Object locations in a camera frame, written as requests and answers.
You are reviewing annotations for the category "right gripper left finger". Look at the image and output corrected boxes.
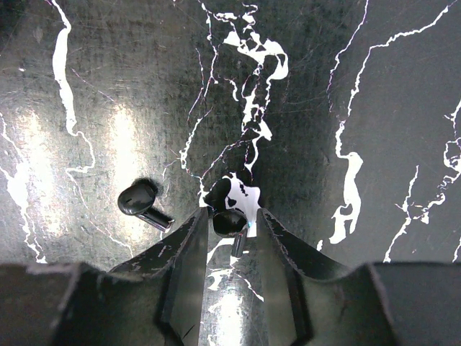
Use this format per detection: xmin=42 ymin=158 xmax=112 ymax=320
xmin=1 ymin=208 xmax=209 ymax=345

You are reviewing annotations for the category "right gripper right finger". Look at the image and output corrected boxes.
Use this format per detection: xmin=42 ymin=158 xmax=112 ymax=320
xmin=256 ymin=208 xmax=460 ymax=345

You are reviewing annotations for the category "black earbud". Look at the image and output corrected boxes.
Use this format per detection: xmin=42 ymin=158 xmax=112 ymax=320
xmin=117 ymin=178 xmax=174 ymax=232
xmin=212 ymin=209 xmax=249 ymax=258

